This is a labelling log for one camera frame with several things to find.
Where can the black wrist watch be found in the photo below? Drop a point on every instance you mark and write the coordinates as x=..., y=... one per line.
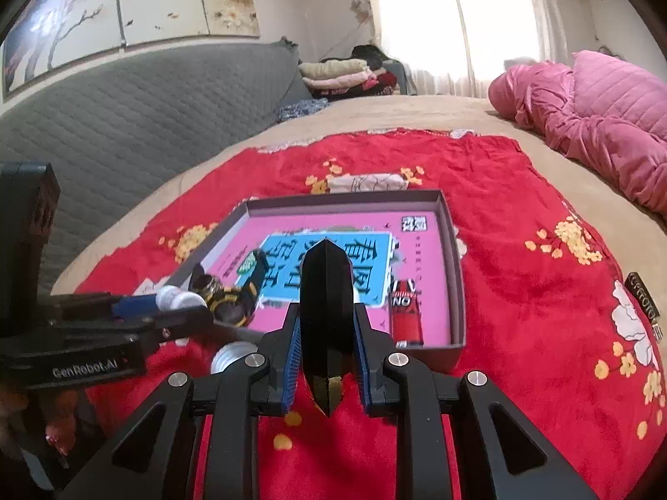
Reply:
x=208, y=284

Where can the white window curtain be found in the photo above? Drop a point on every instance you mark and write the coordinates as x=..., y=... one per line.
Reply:
x=448, y=21

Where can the blue patterned cloth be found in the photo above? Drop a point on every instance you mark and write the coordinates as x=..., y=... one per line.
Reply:
x=302, y=109

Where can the blossom wall painting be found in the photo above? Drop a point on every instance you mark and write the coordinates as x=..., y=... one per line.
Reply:
x=104, y=15

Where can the stack of folded clothes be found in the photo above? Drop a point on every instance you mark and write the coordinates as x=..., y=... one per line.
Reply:
x=338, y=75

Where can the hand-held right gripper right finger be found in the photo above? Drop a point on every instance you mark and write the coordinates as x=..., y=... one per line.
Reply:
x=366, y=370

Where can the red black small box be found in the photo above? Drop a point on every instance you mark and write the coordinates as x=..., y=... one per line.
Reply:
x=407, y=312

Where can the person's left hand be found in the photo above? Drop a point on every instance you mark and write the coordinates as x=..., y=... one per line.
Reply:
x=54, y=437

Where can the white ribbed round object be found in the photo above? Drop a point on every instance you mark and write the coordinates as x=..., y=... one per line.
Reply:
x=234, y=357

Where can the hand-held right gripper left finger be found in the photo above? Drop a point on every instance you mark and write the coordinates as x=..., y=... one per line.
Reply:
x=291, y=370

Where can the grey quilted headboard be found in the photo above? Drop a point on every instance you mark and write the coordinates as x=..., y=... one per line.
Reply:
x=130, y=125

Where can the yellow black tape measure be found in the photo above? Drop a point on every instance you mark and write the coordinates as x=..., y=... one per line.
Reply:
x=232, y=307

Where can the beige bedsheet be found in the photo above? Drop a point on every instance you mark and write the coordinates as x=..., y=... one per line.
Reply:
x=417, y=112

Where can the red floral blanket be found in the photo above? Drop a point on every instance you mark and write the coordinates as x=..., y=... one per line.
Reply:
x=521, y=271

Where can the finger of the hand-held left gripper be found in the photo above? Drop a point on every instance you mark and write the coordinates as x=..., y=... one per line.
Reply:
x=130, y=306
x=198, y=323

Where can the grey cardboard box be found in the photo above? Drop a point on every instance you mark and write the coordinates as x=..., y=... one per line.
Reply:
x=453, y=281

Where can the black pointed tool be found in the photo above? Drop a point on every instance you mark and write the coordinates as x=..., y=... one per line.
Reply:
x=327, y=312

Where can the pink quilted jacket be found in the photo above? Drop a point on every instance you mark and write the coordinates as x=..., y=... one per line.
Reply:
x=599, y=114

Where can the pink blue book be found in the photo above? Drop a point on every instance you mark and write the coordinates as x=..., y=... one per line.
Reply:
x=417, y=250

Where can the black gold hair clip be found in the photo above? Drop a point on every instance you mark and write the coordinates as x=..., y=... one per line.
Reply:
x=642, y=302

